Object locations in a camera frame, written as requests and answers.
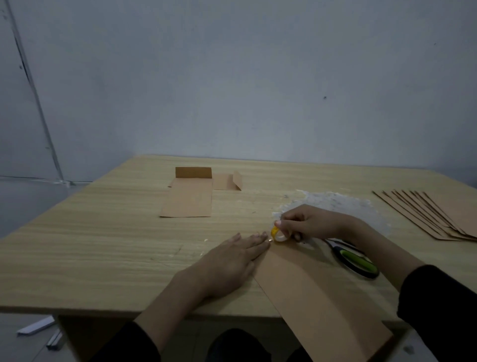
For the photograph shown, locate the person's left hand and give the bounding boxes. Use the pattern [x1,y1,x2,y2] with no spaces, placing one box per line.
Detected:
[183,232,272,300]

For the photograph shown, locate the person's right hand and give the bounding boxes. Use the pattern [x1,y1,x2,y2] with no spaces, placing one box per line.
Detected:
[274,204,359,242]

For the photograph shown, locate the long brown cardboard sheet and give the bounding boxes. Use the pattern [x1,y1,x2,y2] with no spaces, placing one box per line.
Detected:
[253,238,396,362]

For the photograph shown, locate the person's right forearm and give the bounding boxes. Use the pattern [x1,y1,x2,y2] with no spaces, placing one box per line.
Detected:
[346,219,477,362]

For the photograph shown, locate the person's left forearm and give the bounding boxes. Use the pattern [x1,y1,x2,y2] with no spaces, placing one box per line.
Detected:
[89,269,210,362]

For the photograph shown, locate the unfolded brown cardboard box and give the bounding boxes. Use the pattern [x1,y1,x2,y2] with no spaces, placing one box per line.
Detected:
[160,167,243,218]

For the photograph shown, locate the person's black trousers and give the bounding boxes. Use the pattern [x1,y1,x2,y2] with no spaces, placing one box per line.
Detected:
[206,328,314,362]

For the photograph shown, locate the stack of brown cardboard sheets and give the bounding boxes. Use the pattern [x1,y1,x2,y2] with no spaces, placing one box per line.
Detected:
[372,190,477,242]

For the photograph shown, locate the white strip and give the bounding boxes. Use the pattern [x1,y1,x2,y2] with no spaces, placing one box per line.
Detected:
[17,316,56,335]
[46,330,64,351]

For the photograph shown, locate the green black handled scissors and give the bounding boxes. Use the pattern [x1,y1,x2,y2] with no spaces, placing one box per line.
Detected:
[325,239,380,280]

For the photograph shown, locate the thin dark wall cable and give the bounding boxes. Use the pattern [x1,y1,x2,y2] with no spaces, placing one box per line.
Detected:
[3,0,71,186]

